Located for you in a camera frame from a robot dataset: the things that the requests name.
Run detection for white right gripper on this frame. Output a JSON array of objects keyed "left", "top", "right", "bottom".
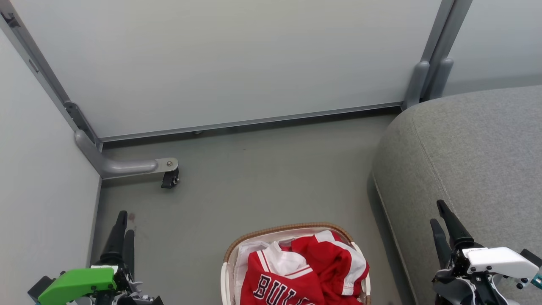
[{"left": 430, "top": 200, "right": 540, "bottom": 298}]

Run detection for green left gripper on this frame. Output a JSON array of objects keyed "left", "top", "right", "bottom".
[{"left": 37, "top": 211, "right": 164, "bottom": 305}]

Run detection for red garment with 23 print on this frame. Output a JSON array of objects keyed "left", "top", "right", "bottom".
[{"left": 292, "top": 230, "right": 370, "bottom": 305}]

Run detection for red Bulls jersey white stripes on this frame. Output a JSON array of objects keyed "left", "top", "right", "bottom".
[{"left": 245, "top": 242, "right": 326, "bottom": 305}]

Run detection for grey fabric sofa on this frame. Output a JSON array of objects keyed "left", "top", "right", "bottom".
[{"left": 371, "top": 85, "right": 542, "bottom": 305}]

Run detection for grey curved partition foot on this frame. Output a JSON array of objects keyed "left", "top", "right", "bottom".
[{"left": 75, "top": 130, "right": 179, "bottom": 180}]

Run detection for black caster wheel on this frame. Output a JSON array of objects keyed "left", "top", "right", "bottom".
[{"left": 160, "top": 168, "right": 180, "bottom": 189}]

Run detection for white laundry basket brown rim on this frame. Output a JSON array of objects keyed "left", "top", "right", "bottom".
[{"left": 220, "top": 222, "right": 372, "bottom": 305}]

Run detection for grey partition bottom rail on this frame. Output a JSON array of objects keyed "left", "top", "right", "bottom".
[{"left": 99, "top": 101, "right": 404, "bottom": 143}]

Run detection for grey slanted partition post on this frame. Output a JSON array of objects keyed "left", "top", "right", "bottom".
[{"left": 0, "top": 11, "right": 103, "bottom": 151}]

